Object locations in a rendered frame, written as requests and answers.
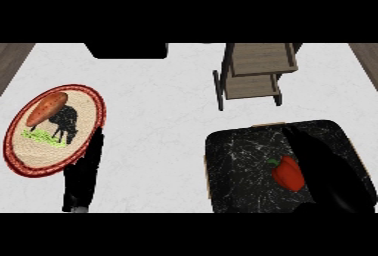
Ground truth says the wooden tiered basket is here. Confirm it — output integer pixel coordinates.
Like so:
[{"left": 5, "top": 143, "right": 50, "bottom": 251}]
[{"left": 210, "top": 43, "right": 303, "bottom": 112}]

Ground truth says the orange sweet potato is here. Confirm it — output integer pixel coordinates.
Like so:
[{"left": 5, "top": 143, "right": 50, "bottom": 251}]
[{"left": 24, "top": 91, "right": 69, "bottom": 128}]

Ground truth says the black appliance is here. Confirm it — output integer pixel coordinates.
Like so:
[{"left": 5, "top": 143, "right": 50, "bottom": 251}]
[{"left": 83, "top": 43, "right": 169, "bottom": 60}]

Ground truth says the red bell pepper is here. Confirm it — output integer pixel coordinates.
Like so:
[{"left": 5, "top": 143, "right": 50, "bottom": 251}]
[{"left": 267, "top": 155, "right": 306, "bottom": 193}]

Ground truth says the round red-rimmed woven placemat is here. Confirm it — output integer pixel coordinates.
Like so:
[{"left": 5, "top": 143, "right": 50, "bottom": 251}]
[{"left": 1, "top": 83, "right": 107, "bottom": 179}]

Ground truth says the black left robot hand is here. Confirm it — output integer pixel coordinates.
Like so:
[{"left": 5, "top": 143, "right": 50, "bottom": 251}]
[{"left": 60, "top": 125, "right": 106, "bottom": 213}]

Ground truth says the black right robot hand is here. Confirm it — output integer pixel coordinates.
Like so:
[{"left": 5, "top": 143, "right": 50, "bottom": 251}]
[{"left": 280, "top": 123, "right": 378, "bottom": 214}]

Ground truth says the black marble tray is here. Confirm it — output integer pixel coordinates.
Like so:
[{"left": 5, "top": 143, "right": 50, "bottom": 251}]
[{"left": 203, "top": 119, "right": 378, "bottom": 214}]

